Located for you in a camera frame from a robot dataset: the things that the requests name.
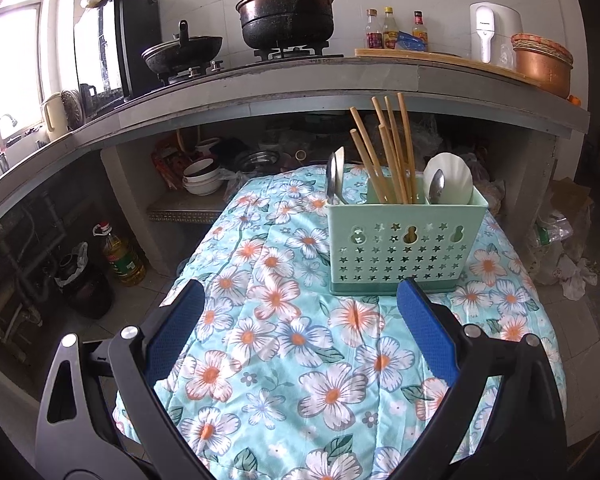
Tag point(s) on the yellow cap sauce bottle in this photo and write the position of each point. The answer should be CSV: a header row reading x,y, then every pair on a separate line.
x,y
390,32

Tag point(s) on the cooking oil bottle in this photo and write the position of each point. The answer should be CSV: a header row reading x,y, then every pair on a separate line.
x,y
122,257

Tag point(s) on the large black pot with lid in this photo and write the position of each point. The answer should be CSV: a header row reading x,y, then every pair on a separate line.
x,y
285,15

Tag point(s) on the metal bowl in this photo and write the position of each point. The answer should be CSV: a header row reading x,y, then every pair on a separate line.
x,y
257,162

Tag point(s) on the metal faucet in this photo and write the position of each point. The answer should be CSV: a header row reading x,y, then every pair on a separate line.
x,y
2,135

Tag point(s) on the wooden cutting board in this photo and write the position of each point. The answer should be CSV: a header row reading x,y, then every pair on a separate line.
x,y
440,57

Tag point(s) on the woven bamboo lid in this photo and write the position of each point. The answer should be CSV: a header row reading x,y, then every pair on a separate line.
x,y
542,42

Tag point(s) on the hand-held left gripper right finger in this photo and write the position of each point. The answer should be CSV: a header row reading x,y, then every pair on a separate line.
x,y
427,330

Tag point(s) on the green plastic utensil holder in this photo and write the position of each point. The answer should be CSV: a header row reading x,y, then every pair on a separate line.
x,y
410,260

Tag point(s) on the black bucket with bag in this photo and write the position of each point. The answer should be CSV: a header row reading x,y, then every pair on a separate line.
x,y
87,290

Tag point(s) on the black microwave oven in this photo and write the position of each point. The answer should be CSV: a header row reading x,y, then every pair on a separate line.
x,y
140,45

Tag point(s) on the red packaging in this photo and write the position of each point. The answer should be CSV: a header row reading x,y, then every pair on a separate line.
x,y
167,165

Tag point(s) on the black wok with lid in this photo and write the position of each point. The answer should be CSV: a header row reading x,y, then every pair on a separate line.
x,y
180,55

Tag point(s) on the cream cup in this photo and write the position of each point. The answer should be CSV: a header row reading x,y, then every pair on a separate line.
x,y
55,115

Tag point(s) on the stack of white bowls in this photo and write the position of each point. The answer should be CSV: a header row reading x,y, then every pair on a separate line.
x,y
202,177

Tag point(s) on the slim white spoon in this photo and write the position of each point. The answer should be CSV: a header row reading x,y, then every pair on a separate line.
x,y
341,170

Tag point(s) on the gas stove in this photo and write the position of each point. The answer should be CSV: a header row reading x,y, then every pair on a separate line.
x,y
280,55

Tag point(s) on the copper inner pot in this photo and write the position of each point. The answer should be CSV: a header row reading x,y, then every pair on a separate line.
x,y
542,77

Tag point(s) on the floral blue blanket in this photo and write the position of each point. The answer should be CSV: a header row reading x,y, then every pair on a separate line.
x,y
290,360

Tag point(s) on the wide white ceramic spoon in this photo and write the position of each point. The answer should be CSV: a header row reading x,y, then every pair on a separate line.
x,y
457,180

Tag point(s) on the metal spoon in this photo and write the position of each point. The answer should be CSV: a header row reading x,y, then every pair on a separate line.
x,y
332,175
436,187

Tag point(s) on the wooden chopstick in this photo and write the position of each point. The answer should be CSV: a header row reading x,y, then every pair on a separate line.
x,y
378,110
365,160
357,120
390,110

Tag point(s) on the red label sauce bottle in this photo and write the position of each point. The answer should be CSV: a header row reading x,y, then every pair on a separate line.
x,y
373,35

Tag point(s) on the crumpled white cloth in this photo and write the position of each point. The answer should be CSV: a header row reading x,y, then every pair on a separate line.
x,y
577,280

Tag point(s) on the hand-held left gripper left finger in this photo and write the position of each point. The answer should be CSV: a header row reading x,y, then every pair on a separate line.
x,y
177,330

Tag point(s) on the blue packet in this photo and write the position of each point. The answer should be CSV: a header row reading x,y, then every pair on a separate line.
x,y
407,42

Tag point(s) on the drain pipes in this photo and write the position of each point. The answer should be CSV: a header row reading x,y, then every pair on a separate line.
x,y
15,280

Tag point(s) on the clear plastic bags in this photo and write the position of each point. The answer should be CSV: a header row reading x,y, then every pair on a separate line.
x,y
430,135

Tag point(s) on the bundle of wooden chopsticks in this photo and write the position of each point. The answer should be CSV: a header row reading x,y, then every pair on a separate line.
x,y
402,110

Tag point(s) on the red cap sauce bottle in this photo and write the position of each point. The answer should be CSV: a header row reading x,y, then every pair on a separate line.
x,y
419,30

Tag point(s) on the cardboard box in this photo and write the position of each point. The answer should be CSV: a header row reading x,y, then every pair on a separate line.
x,y
572,195

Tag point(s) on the window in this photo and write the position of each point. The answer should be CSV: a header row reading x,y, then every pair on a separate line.
x,y
10,60

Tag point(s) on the concrete kitchen counter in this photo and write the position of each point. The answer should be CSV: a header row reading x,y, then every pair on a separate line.
x,y
330,77

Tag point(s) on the small orange item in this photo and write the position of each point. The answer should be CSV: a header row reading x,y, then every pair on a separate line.
x,y
574,100

